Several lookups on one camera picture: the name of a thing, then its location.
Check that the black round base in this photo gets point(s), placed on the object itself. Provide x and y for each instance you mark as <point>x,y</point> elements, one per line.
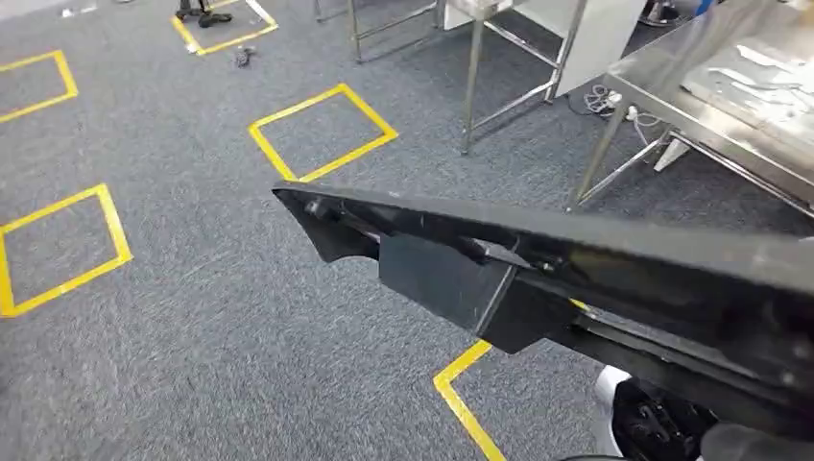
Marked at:
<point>668,11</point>

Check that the black robot foot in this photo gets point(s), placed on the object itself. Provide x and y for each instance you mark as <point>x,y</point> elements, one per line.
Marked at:
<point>655,420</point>

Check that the small black floor object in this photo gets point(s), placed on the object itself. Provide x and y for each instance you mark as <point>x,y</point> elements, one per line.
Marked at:
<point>244,57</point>

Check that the steel workbench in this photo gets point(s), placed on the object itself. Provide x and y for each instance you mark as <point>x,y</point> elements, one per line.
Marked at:
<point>648,76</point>

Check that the black stand feet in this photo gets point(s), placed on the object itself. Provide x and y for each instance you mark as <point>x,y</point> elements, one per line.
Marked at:
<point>213,18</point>

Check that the steel table frame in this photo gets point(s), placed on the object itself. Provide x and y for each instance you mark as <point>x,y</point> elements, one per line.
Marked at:
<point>472,83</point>
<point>351,25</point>

